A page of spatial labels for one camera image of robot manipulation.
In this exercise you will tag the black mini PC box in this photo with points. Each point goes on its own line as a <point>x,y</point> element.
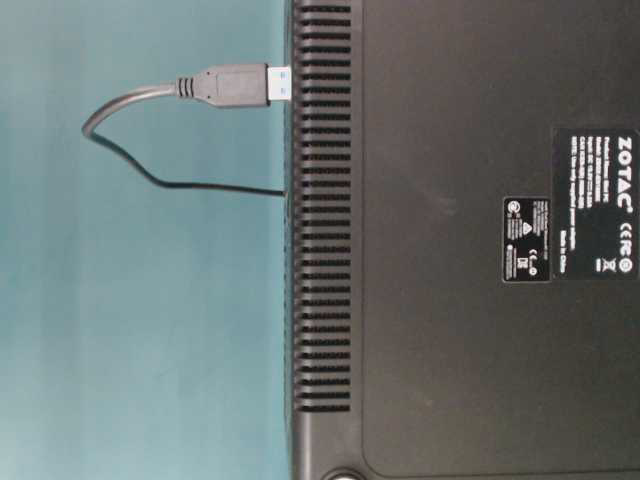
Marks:
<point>462,240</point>

